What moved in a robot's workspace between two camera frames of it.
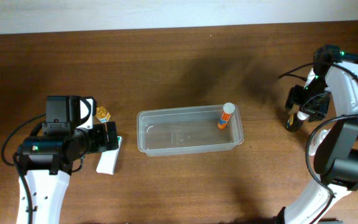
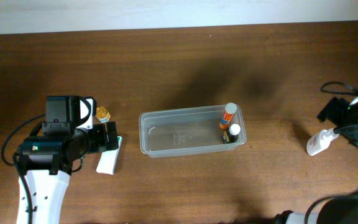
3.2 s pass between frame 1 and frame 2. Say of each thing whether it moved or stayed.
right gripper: moved
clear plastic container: stayed
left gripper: stayed
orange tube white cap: stayed
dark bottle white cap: moved
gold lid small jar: stayed
